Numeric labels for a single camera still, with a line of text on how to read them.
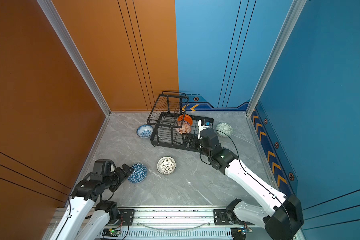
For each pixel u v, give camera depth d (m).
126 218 0.73
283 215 0.37
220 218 0.72
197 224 0.72
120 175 0.68
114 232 0.71
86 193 0.51
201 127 0.67
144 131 1.06
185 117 1.06
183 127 0.82
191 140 0.65
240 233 0.70
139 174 0.87
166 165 0.89
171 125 0.81
